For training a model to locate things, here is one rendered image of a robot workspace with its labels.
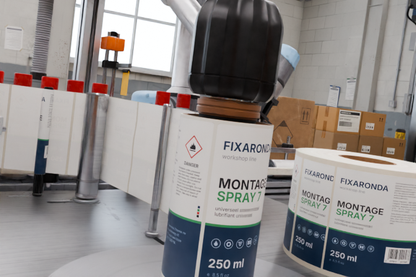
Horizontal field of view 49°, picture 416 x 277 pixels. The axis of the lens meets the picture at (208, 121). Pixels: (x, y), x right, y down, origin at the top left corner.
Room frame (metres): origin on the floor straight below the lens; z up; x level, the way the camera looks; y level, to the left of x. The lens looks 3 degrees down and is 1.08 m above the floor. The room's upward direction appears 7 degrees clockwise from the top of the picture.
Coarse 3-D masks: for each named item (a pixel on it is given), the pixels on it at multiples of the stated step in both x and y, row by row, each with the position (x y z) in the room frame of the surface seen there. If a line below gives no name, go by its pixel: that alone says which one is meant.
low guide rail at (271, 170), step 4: (0, 168) 0.84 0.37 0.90; (268, 168) 1.22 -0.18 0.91; (272, 168) 1.23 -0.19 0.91; (276, 168) 1.24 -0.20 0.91; (280, 168) 1.25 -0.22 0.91; (284, 168) 1.26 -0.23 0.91; (288, 168) 1.27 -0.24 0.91; (292, 168) 1.28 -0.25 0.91; (0, 172) 0.84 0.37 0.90; (4, 172) 0.84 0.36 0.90; (8, 172) 0.84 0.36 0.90; (12, 172) 0.84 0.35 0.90; (16, 172) 0.85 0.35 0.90; (20, 172) 0.85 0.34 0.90; (24, 172) 0.86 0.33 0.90; (28, 172) 0.86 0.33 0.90; (32, 172) 0.87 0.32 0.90; (268, 172) 1.23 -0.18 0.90; (272, 172) 1.23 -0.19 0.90; (276, 172) 1.24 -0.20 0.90; (280, 172) 1.25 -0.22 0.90; (284, 172) 1.26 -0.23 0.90; (288, 172) 1.27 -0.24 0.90; (292, 172) 1.28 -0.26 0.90
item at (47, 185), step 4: (48, 176) 0.83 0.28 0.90; (52, 176) 0.83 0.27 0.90; (56, 176) 0.83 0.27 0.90; (44, 180) 0.82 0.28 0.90; (48, 180) 0.83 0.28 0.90; (52, 180) 0.83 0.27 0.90; (56, 180) 0.84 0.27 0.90; (48, 184) 0.84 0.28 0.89; (44, 188) 0.84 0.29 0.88; (48, 188) 0.84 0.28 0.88
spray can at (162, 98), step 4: (160, 92) 1.05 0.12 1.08; (164, 92) 1.05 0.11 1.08; (168, 92) 1.06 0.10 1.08; (156, 96) 1.06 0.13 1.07; (160, 96) 1.05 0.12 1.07; (164, 96) 1.05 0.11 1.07; (168, 96) 1.06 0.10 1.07; (156, 100) 1.06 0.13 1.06; (160, 100) 1.05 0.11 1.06; (164, 100) 1.05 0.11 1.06; (168, 100) 1.06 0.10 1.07; (156, 104) 1.05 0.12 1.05; (160, 104) 1.05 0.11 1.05
